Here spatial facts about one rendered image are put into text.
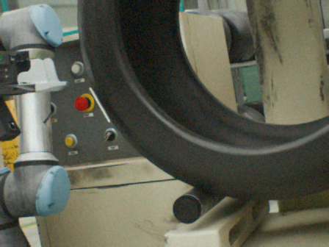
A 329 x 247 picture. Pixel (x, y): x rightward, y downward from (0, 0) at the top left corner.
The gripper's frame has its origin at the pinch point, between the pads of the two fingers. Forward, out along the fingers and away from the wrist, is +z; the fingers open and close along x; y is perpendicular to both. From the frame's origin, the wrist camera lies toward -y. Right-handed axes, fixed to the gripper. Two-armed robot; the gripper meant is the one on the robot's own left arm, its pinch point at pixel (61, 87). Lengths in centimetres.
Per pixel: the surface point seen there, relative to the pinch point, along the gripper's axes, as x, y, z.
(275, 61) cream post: 26.0, 2.7, 33.3
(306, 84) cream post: 25.9, -1.9, 39.3
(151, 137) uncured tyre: -12.5, -7.1, 21.8
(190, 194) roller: -9.9, -16.1, 26.6
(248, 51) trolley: 418, 6, -65
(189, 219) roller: -11.1, -19.7, 26.7
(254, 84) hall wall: 1074, -54, -212
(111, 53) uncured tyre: -12.9, 5.4, 16.2
